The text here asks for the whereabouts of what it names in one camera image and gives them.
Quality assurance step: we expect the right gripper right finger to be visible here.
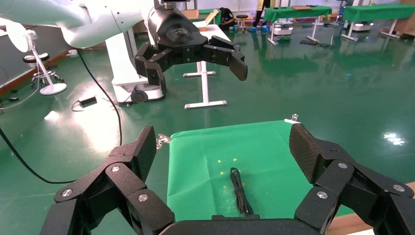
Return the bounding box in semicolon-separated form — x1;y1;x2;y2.
288;123;415;235

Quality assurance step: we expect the white table with legs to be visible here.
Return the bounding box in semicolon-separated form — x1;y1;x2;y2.
182;24;232;110

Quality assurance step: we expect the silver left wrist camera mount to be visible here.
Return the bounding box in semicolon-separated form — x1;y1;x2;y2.
155;0;190;10

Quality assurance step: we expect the person in black trousers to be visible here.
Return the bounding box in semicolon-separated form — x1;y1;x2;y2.
250;0;271;33

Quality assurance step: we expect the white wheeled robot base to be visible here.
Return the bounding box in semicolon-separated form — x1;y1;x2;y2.
105;30;166;105

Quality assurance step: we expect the black power adapter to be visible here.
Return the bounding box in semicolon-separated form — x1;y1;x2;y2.
77;95;98;106

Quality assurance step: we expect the brown carton with open flap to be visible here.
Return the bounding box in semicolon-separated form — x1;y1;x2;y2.
181;9;220;32

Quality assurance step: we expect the small white robot base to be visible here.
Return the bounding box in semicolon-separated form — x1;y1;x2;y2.
351;21;372;32
273;19;294;36

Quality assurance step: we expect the black round stool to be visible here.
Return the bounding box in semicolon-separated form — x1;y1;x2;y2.
235;14;249;33

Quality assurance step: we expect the silver metal cloth clip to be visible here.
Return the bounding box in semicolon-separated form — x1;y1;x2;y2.
284;113;301;125
156;133;172;150

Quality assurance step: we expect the thick black cable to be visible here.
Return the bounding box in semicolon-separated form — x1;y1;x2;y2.
0;126;77;185
76;48;123;146

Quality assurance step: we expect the green table cloth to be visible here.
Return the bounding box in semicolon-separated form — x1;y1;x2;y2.
167;120;354;222

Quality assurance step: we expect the black stool with castors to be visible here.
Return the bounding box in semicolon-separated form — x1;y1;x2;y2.
23;52;65;89

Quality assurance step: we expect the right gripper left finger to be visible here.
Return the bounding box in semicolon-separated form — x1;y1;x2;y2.
40;125;176;235

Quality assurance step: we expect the white floor lamp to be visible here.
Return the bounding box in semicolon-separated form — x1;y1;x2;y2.
4;21;68;96

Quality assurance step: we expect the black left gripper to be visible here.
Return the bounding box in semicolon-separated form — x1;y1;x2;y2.
134;7;249;95

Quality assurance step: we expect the black data cable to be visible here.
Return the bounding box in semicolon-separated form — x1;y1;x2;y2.
229;167;254;217

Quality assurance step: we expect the table with green cover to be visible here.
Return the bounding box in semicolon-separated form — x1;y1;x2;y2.
341;3;415;42
263;5;333;46

